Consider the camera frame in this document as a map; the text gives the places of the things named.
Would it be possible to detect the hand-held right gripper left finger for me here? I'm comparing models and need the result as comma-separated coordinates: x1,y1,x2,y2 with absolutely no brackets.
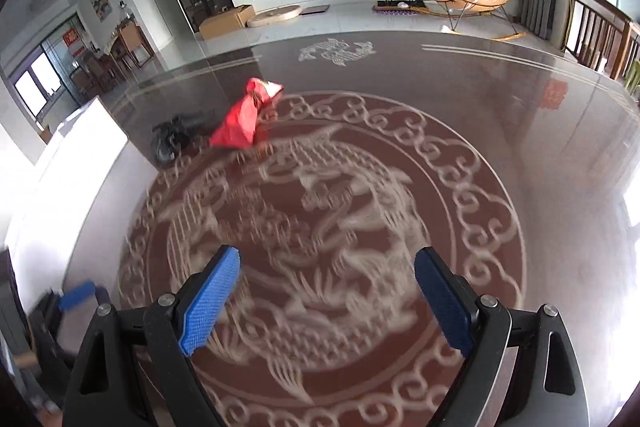
64,244,242,427

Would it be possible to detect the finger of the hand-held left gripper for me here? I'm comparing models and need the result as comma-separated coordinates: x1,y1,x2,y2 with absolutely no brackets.
30,279,108,374

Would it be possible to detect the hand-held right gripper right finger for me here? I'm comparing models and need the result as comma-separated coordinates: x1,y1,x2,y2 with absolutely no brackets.
413,247,591,427

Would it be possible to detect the white cardboard box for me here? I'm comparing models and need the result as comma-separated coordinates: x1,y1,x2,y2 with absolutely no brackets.
2,97,132,303

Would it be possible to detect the red snack packet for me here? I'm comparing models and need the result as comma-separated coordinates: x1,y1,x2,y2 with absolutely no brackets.
209,78,284,151

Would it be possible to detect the black round device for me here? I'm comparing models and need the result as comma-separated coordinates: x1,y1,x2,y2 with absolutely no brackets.
151,108,217,166

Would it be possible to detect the dark wooden dining chair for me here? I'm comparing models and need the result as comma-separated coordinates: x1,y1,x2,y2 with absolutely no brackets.
82,54,117,94
70,67,93,100

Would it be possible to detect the glass balcony door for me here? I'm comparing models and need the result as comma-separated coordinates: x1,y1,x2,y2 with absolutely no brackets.
0,14,93,128

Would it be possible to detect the wooden dining table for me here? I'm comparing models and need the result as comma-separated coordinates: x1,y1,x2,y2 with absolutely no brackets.
95,37,126,75

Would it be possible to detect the red door poster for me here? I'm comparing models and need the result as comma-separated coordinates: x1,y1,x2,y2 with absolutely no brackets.
62,28,86,58

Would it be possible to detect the tan-backed wooden dining chair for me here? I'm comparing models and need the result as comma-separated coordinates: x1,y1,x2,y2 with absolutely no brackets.
117,24,153,70

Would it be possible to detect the long brown cardboard box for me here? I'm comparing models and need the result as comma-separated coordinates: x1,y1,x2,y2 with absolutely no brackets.
198,4,256,40

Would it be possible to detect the purple fringed floor mat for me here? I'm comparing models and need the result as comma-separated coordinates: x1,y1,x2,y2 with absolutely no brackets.
371,2,431,15

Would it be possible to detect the green plastic item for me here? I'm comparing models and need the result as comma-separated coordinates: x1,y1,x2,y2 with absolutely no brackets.
622,59,640,95

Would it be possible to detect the round wooden cat scratcher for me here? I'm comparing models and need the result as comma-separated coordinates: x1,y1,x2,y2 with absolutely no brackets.
247,4,303,28

